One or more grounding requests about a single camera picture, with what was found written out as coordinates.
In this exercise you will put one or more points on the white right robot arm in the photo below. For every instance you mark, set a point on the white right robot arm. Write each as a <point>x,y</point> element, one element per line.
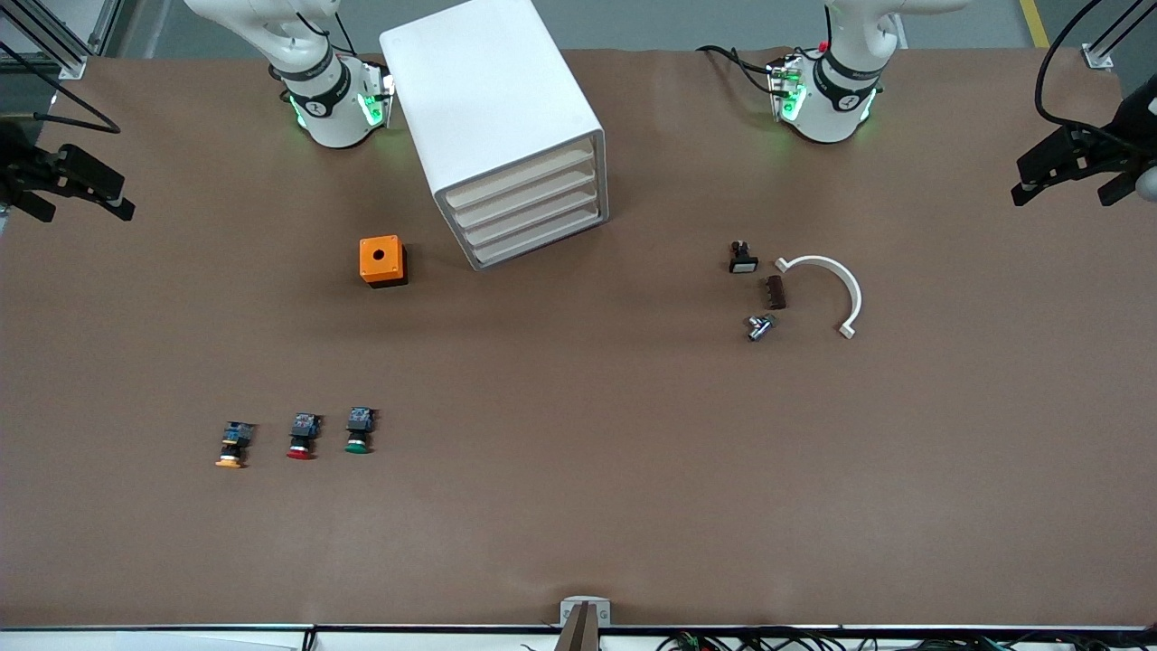
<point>330,108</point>

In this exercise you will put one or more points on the aluminium frame profile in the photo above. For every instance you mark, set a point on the aluminium frame profile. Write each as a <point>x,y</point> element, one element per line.
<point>1107,41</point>
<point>45,36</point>

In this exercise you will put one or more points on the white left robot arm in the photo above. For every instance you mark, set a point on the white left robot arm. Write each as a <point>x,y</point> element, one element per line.
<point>827,104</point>

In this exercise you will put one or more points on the white drawer cabinet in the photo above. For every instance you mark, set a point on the white drawer cabinet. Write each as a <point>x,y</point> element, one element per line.
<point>488,90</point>

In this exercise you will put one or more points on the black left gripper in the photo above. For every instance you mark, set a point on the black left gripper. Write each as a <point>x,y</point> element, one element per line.
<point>1117,151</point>

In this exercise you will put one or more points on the brown terminal block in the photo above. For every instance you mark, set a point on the brown terminal block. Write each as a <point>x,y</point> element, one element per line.
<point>776,293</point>

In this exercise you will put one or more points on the yellow push button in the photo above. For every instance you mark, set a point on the yellow push button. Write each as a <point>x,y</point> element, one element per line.
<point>233,445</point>

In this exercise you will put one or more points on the black switch with white cap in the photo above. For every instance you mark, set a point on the black switch with white cap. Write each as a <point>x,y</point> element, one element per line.
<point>742,258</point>

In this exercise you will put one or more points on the orange button enclosure box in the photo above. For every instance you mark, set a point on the orange button enclosure box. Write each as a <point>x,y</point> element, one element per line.
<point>381,259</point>

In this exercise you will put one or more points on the green push button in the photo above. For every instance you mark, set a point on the green push button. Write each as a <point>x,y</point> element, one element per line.
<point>359,430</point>

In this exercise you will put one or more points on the red push button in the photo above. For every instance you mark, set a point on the red push button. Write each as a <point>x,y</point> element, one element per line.
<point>302,437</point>

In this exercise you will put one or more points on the white curved plastic bracket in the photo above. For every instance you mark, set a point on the white curved plastic bracket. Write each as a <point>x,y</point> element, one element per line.
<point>845,280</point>

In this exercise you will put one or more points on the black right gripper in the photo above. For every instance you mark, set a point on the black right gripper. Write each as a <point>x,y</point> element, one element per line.
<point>20,167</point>

